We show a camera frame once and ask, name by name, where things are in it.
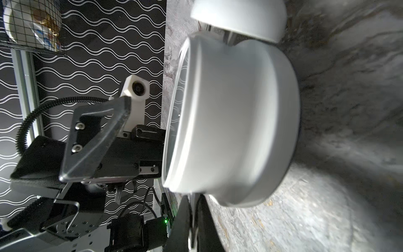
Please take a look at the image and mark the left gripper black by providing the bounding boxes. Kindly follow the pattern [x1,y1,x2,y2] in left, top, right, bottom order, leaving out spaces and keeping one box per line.
[10,96,166,195]

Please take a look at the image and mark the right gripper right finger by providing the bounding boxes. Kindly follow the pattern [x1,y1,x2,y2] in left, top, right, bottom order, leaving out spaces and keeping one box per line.
[196,195,225,252]

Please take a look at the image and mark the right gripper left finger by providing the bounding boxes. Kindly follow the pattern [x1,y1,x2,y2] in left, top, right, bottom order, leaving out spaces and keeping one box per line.
[163,196,192,252]

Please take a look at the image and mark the white twin-bell alarm clock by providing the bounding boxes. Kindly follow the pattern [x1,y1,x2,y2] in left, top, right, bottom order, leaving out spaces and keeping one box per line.
[162,1,301,207]

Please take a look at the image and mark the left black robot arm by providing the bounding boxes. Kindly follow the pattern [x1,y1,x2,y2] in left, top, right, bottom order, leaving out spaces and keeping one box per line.
[1,97,165,252]

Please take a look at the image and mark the white items in black basket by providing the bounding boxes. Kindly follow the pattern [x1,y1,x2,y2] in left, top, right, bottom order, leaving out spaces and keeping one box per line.
[3,0,62,53]

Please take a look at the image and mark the black wire mesh basket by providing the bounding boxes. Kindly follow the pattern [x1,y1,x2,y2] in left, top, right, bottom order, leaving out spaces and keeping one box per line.
[0,0,68,57]

